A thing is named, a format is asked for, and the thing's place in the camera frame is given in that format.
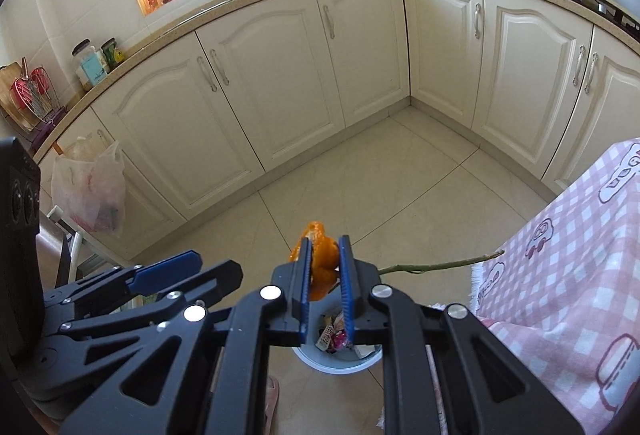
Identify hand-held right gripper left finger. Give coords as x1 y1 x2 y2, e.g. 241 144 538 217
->
60 235 315 435

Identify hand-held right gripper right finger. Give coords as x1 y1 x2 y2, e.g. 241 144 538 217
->
338 235 586 435

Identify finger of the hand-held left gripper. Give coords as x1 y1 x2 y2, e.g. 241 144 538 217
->
42 251 203 316
47 260 244 383

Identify red white snack wrapper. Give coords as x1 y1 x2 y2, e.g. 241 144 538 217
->
316 315 341 353

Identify grey waste bin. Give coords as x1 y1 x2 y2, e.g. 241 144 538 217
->
291 300 385 375

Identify white metal folding stool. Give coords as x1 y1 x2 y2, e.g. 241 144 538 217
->
35 208 87 288

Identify hanging clear plastic bag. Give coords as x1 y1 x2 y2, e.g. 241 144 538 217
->
50 140 127 237

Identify green plant stem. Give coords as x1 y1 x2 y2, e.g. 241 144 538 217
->
377 250 506 277

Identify purple dish rack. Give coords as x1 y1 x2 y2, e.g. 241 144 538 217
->
10 80 68 142

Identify pink slipper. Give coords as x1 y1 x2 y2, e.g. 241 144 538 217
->
265 375 282 435

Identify red skimmer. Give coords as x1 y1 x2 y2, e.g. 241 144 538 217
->
11 78 38 115
30 66 51 97

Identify wooden cutting board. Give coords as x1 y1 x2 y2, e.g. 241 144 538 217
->
0 58 32 126

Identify large clear jar blue label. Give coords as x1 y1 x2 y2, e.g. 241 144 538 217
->
71 39 110 92

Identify cream kitchen base cabinets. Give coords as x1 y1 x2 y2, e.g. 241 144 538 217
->
37 0 640 266

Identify small jar green lid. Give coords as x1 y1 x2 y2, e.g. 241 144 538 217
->
101 38 125 68

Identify pink checked tablecloth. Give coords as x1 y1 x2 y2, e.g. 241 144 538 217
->
425 138 640 435

